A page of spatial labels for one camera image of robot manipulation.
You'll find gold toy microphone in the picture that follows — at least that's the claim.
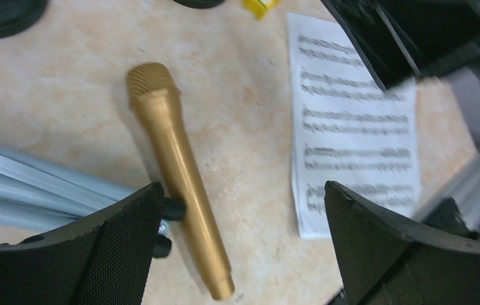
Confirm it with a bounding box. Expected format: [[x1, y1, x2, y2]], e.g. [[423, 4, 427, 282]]
[[126, 62, 235, 301]]

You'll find yellow owl toy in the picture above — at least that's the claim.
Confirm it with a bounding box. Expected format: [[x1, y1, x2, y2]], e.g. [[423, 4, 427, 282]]
[[242, 0, 281, 20]]

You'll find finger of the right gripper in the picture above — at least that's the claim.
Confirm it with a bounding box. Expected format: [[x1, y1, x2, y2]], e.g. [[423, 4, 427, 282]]
[[323, 1, 480, 90]]

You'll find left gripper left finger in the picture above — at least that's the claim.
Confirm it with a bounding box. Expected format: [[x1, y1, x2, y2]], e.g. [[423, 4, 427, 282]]
[[0, 182, 164, 304]]

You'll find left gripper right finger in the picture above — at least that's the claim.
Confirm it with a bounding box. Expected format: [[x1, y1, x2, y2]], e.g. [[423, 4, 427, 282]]
[[324, 180, 480, 305]]

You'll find sheet music page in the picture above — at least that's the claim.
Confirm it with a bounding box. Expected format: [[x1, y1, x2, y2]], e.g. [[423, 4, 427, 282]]
[[287, 13, 421, 240]]

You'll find black microphone stand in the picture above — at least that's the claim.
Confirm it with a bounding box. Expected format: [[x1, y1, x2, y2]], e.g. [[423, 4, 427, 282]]
[[174, 0, 225, 10], [0, 0, 49, 39]]

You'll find blue music stand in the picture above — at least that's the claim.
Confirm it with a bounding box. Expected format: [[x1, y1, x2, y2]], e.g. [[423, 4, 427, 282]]
[[0, 139, 187, 260]]

